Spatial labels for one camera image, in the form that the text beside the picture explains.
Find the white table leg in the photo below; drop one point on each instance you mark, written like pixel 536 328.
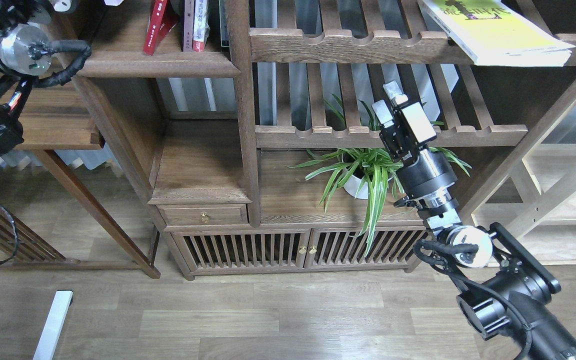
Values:
pixel 53 326

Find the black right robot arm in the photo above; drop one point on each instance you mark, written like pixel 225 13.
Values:
pixel 503 288

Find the dark upright book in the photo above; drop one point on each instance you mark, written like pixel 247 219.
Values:
pixel 223 25

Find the light wooden shelf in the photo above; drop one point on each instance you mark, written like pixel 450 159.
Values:
pixel 536 200

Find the dark wooden bookshelf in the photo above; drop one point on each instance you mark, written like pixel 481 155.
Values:
pixel 217 131

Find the spider plant leaves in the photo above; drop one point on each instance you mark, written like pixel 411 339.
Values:
pixel 373 209

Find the dark wooden side shelf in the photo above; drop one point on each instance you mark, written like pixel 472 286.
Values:
pixel 46 204

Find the red white upright book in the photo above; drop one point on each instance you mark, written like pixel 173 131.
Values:
pixel 201 28

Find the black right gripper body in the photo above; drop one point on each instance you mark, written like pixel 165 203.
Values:
pixel 425 176

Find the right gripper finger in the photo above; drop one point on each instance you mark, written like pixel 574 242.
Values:
pixel 394 92
pixel 384 116

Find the white plant pot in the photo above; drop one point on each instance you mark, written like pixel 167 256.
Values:
pixel 355 187

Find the yellow green book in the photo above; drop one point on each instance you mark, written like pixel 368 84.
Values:
pixel 492 34

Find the brass drawer knob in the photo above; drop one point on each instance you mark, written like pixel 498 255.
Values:
pixel 205 218

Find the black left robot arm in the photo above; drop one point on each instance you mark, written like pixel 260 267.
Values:
pixel 29 59

